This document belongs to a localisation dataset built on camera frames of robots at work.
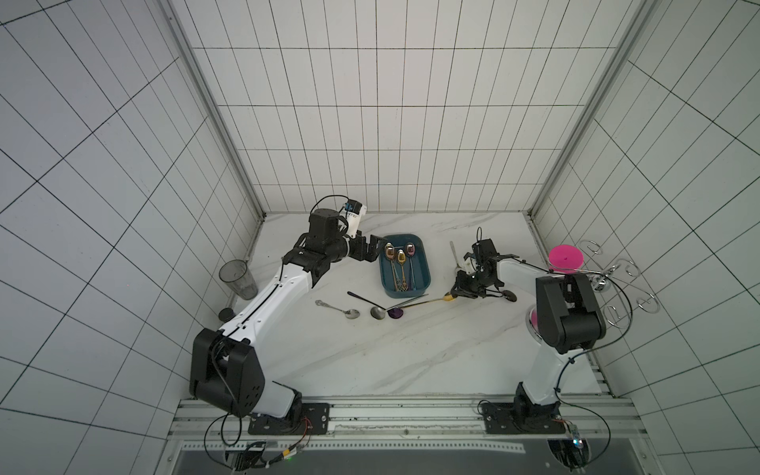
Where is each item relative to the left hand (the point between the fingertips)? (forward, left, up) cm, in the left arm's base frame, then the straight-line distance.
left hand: (370, 242), depth 81 cm
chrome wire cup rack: (-15, -54, +7) cm, 57 cm away
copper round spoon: (+12, -6, -21) cm, 25 cm away
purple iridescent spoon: (-11, -8, -22) cm, 26 cm away
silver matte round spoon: (-11, -3, -23) cm, 25 cm away
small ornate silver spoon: (-11, +6, -23) cm, 26 cm away
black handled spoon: (-4, -45, -22) cm, 51 cm away
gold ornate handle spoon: (+10, -10, -21) cm, 26 cm away
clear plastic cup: (-5, +40, -10) cm, 41 cm away
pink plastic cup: (-8, -50, +4) cm, 50 cm away
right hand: (-2, -25, -23) cm, 34 cm away
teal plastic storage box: (+8, -11, -23) cm, 27 cm away
